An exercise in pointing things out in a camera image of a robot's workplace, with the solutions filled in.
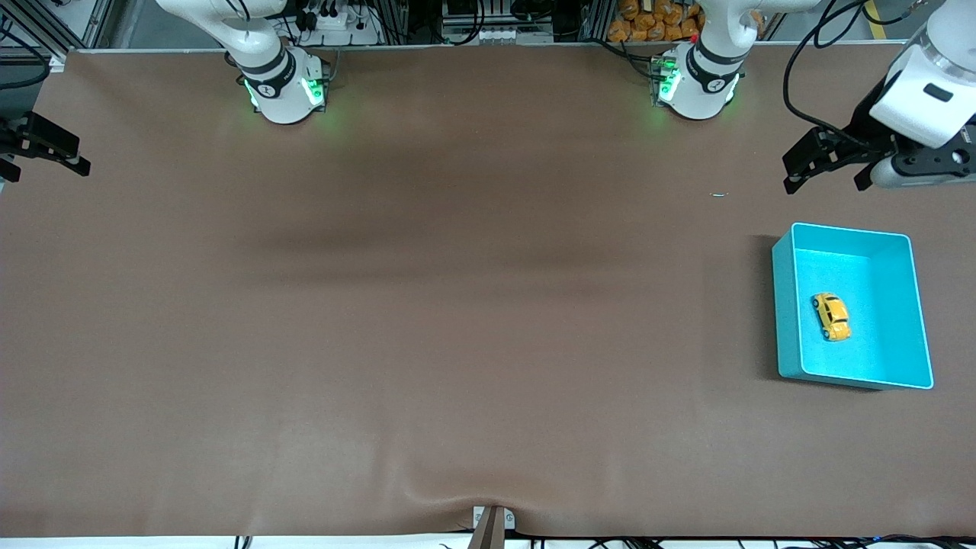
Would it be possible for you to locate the yellow beetle toy car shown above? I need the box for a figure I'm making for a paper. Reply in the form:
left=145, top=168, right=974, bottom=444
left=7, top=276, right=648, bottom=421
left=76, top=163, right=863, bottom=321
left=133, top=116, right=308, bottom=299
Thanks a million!
left=811, top=292, right=852, bottom=342

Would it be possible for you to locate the teal plastic bin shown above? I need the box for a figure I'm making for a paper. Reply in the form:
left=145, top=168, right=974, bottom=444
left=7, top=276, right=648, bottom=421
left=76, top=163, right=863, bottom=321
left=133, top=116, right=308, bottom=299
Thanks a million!
left=772, top=222, right=936, bottom=392

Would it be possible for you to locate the orange packets pile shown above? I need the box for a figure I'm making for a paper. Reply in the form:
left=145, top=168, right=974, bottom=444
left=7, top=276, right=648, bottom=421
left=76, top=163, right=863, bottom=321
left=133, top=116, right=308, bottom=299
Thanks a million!
left=608, top=0, right=704, bottom=43

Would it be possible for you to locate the white power strip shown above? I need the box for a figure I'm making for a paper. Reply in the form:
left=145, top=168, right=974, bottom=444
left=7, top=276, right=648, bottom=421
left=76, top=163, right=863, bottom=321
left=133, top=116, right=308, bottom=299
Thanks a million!
left=299, top=0, right=382, bottom=47

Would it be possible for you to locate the white terminal block unit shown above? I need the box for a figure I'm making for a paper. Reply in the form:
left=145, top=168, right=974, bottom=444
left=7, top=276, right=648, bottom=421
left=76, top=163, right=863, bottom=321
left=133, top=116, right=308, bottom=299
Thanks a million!
left=441, top=0, right=556, bottom=47

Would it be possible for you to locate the brown table mat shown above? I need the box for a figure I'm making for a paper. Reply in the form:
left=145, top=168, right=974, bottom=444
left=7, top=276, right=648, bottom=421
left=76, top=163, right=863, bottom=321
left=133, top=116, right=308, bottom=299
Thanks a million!
left=0, top=42, right=976, bottom=539

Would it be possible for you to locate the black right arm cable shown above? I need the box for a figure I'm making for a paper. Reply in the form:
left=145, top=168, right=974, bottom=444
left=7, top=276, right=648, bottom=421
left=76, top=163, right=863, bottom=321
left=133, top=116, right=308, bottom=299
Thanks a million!
left=0, top=15, right=53, bottom=92

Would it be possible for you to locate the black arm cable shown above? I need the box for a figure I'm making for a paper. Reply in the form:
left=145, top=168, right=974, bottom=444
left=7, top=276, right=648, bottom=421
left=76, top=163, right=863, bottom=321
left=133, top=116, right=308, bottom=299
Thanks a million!
left=782, top=0, right=927, bottom=132
left=0, top=15, right=53, bottom=92

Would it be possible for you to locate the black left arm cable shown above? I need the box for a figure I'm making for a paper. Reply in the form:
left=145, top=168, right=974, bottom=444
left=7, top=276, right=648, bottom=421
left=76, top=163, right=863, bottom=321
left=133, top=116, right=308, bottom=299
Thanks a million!
left=782, top=0, right=927, bottom=132

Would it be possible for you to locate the aluminium frame post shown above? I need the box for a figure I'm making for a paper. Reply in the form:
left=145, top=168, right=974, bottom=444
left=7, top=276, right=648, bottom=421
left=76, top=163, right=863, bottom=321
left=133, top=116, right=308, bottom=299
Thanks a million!
left=0, top=0, right=115, bottom=73

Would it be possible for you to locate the metal clamp bracket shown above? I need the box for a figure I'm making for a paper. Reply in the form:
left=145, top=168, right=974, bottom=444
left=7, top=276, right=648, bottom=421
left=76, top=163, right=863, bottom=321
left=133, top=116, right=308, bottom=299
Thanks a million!
left=472, top=505, right=516, bottom=549

